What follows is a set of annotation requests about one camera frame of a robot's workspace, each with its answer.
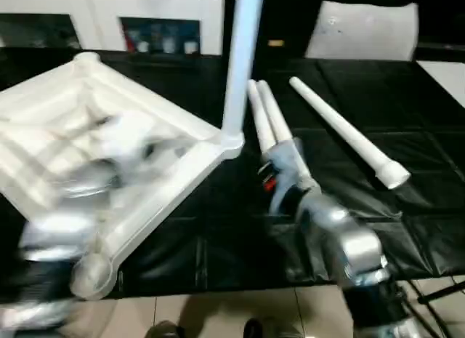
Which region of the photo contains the white plastic table leg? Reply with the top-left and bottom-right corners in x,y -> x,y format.
288,76 -> 411,190
246,79 -> 275,153
221,0 -> 264,150
256,80 -> 294,145

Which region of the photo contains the white plastic table top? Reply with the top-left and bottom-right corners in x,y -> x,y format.
0,51 -> 245,301

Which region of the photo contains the black work mat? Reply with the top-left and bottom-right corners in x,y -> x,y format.
0,47 -> 465,299

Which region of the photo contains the dark brown rounded object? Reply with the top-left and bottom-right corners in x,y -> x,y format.
245,318 -> 264,338
147,320 -> 186,338

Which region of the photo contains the black cabinet with gold label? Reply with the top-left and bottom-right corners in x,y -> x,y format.
223,0 -> 320,59

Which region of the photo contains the white flat board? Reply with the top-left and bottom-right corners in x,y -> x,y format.
416,60 -> 465,108

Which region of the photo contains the black metal rod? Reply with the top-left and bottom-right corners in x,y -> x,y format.
417,281 -> 465,305

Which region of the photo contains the white cabinet with glass doors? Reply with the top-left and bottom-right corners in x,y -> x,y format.
0,0 -> 226,56

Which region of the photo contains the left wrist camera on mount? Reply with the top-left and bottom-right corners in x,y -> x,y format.
96,114 -> 155,175

